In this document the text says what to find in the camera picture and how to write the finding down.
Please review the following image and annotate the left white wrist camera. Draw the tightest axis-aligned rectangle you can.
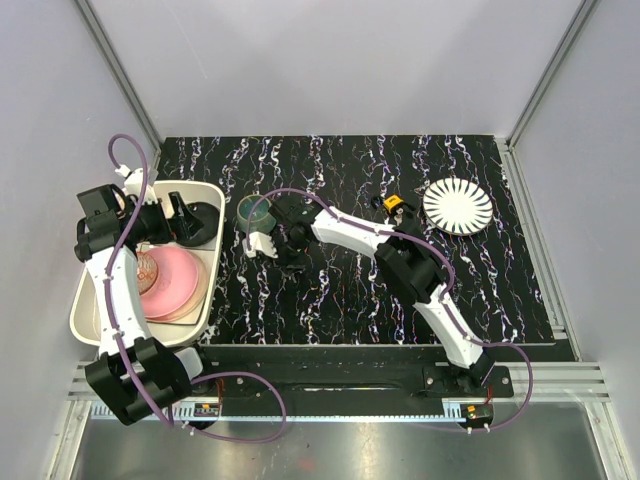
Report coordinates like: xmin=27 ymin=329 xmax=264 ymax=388
xmin=115 ymin=165 xmax=155 ymax=204

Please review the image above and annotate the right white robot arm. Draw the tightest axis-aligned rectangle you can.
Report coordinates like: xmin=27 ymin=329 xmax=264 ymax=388
xmin=269 ymin=197 xmax=494 ymax=397

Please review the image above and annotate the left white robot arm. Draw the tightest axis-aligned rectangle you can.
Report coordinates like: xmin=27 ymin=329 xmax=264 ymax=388
xmin=74 ymin=184 xmax=216 ymax=425

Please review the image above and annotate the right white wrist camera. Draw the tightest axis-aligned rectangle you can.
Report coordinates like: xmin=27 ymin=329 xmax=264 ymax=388
xmin=242 ymin=232 xmax=278 ymax=259

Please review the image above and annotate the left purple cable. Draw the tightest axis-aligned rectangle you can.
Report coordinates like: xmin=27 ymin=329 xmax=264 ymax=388
xmin=102 ymin=133 xmax=289 ymax=444

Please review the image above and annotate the red patterned bowl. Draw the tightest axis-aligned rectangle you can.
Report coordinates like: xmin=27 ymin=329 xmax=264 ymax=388
xmin=137 ymin=251 xmax=158 ymax=295

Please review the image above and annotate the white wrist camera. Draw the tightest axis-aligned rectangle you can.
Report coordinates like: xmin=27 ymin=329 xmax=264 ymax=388
xmin=242 ymin=232 xmax=278 ymax=259
xmin=115 ymin=165 xmax=155 ymax=204

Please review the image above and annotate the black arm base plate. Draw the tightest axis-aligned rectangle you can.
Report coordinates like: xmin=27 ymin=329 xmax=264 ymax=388
xmin=197 ymin=345 xmax=514 ymax=419

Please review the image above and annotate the yellow padlock black shackle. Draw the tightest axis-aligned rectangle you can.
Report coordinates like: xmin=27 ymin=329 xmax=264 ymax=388
xmin=370 ymin=195 xmax=405 ymax=217

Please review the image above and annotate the blue striped white plate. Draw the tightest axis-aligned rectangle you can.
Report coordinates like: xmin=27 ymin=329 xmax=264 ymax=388
xmin=422 ymin=177 xmax=493 ymax=236

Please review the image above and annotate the pink plate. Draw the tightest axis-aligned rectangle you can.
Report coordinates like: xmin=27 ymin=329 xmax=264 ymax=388
xmin=140 ymin=246 xmax=208 ymax=323

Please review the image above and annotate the green ceramic mug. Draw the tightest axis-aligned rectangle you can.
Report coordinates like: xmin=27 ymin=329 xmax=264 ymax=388
xmin=236 ymin=194 xmax=276 ymax=234

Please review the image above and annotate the black bowl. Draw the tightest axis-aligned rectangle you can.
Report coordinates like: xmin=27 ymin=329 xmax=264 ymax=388
xmin=178 ymin=202 xmax=220 ymax=248

